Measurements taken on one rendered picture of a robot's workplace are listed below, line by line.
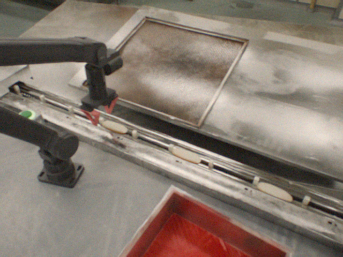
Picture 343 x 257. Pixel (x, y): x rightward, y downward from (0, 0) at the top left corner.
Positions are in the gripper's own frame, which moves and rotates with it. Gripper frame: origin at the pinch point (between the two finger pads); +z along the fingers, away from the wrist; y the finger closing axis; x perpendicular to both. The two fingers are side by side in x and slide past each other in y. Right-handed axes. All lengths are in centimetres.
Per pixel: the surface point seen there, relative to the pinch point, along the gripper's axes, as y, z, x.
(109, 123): -2.5, 4.4, 0.6
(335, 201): -6, 4, 74
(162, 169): 6.4, 5.0, 27.0
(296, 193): -4, 5, 65
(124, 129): -2.6, 4.5, 6.8
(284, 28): -116, 1, 37
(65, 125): 5.5, 4.7, -12.2
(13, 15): -185, 82, -289
